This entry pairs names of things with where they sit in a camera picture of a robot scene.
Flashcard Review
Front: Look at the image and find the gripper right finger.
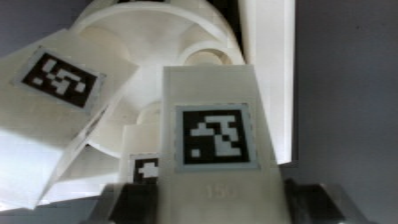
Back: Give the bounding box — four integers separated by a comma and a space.
285, 179, 379, 224

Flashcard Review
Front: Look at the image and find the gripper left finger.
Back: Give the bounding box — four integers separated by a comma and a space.
79, 182, 161, 224

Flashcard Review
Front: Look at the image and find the white stool leg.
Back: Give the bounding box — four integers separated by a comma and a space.
0, 28, 138, 209
120, 123, 161, 184
159, 65, 292, 224

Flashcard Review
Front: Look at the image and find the white round stool seat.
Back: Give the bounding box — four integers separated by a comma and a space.
34, 0, 248, 206

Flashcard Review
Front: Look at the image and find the white right fence bar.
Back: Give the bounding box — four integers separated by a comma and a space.
239, 0, 297, 164

